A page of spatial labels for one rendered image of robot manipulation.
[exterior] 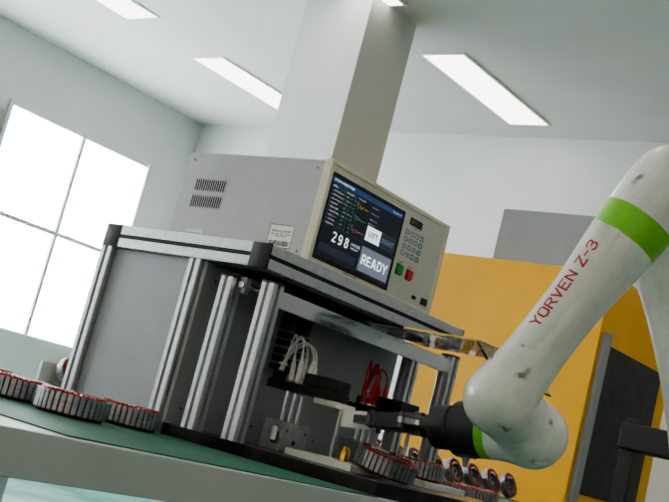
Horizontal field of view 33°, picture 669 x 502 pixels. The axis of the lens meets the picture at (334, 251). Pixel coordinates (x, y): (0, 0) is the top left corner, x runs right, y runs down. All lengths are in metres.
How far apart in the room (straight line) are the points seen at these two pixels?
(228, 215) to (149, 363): 0.35
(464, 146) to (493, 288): 2.85
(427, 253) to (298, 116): 4.19
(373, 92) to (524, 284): 1.46
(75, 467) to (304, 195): 1.01
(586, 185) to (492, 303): 2.30
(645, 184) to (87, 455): 0.94
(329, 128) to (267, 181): 4.15
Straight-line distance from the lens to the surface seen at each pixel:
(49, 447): 1.23
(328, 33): 6.65
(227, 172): 2.29
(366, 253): 2.22
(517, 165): 8.44
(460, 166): 8.69
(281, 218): 2.15
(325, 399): 2.05
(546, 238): 6.27
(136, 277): 2.19
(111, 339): 2.20
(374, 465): 1.93
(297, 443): 2.13
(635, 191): 1.77
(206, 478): 1.40
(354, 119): 6.41
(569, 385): 5.72
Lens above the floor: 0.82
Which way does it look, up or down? 9 degrees up
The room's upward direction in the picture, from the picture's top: 14 degrees clockwise
